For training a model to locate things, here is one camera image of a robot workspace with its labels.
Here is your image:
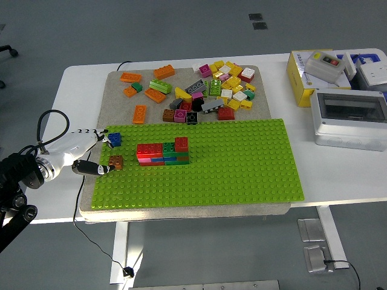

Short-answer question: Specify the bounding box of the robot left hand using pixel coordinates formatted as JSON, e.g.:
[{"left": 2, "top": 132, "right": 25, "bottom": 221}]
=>
[{"left": 46, "top": 128, "right": 115, "bottom": 179}]

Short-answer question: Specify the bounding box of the brown and orange toy brick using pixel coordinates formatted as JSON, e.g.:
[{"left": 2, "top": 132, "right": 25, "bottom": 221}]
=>
[{"left": 108, "top": 155, "right": 125, "bottom": 170}]

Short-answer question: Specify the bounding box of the small red toy brick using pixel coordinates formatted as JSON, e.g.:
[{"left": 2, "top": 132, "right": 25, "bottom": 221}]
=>
[{"left": 174, "top": 137, "right": 190, "bottom": 153}]

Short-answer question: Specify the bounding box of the long orange toy brick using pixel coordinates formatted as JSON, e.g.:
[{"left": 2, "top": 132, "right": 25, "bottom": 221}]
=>
[
  {"left": 120, "top": 72, "right": 142, "bottom": 83},
  {"left": 144, "top": 88, "right": 167, "bottom": 104},
  {"left": 132, "top": 105, "right": 148, "bottom": 124},
  {"left": 153, "top": 65, "right": 176, "bottom": 80}
]

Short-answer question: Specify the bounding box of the large red toy brick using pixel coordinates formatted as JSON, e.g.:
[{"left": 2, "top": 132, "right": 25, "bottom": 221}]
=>
[{"left": 136, "top": 143, "right": 164, "bottom": 160}]

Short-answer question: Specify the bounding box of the long lime green toy brick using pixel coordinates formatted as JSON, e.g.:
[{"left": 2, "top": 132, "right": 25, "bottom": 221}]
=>
[{"left": 149, "top": 79, "right": 173, "bottom": 94}]

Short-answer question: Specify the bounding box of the yellow curved toy brick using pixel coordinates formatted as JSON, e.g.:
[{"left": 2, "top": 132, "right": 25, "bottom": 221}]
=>
[{"left": 174, "top": 86, "right": 193, "bottom": 103}]

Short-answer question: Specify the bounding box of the grey toy brick with holes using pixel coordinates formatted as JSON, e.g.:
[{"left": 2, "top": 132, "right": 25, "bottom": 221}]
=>
[{"left": 184, "top": 79, "right": 208, "bottom": 94}]

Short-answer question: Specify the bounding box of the long grey toy brick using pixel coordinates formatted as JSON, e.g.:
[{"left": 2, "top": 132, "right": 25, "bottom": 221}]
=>
[{"left": 201, "top": 98, "right": 226, "bottom": 114}]

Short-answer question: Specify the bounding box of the green studded baseplate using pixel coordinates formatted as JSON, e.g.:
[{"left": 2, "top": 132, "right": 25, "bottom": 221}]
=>
[{"left": 91, "top": 118, "right": 306, "bottom": 211}]

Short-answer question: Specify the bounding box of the white table leg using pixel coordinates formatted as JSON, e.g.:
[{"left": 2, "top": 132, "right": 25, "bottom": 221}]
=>
[
  {"left": 316, "top": 205, "right": 350, "bottom": 269},
  {"left": 109, "top": 221, "right": 130, "bottom": 285}
]

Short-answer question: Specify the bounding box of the black chair leg with caster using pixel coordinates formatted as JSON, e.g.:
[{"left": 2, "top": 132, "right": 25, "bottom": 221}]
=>
[{"left": 0, "top": 45, "right": 19, "bottom": 58}]

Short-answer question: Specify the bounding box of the long metal floor plate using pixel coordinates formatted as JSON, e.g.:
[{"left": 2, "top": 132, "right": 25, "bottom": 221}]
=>
[{"left": 128, "top": 279, "right": 281, "bottom": 290}]

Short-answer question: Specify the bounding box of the grey-brown mat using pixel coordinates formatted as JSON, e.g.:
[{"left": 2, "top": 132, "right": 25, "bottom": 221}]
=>
[{"left": 79, "top": 65, "right": 293, "bottom": 224}]

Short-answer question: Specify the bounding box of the yellow cardboard box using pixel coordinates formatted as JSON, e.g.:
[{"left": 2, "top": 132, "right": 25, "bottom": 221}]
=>
[{"left": 286, "top": 50, "right": 353, "bottom": 108}]

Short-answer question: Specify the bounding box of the white box flap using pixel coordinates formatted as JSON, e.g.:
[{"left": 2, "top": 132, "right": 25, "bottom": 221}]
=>
[{"left": 343, "top": 51, "right": 358, "bottom": 80}]

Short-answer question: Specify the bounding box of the grey box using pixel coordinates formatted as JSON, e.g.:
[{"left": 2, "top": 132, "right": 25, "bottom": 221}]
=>
[{"left": 350, "top": 68, "right": 387, "bottom": 91}]

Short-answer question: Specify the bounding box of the black cable with plug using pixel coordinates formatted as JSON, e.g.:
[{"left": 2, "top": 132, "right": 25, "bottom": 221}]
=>
[{"left": 72, "top": 175, "right": 135, "bottom": 278}]

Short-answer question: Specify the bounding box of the white push button switch box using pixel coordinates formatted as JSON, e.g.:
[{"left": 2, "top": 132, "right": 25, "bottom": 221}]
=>
[{"left": 304, "top": 51, "right": 346, "bottom": 85}]

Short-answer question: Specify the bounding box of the white enclosure with clear lid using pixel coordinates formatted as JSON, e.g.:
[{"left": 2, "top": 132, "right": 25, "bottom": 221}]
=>
[{"left": 310, "top": 88, "right": 387, "bottom": 152}]

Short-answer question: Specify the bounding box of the black cable on floor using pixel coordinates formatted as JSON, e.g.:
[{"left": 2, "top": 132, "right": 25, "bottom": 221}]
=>
[{"left": 322, "top": 259, "right": 362, "bottom": 290}]

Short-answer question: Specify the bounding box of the white wall socket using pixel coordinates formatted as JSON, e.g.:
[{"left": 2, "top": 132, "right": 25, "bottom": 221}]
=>
[{"left": 356, "top": 61, "right": 387, "bottom": 87}]

